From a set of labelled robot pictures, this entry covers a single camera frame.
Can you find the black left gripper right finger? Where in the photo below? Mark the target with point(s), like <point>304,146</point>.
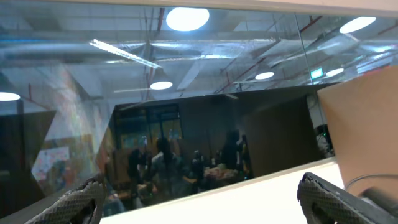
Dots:
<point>324,203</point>

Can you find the brown cardboard side panel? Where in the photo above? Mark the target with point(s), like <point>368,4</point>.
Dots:
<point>361,115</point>

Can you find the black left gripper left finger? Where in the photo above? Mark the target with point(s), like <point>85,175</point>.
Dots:
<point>81,205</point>

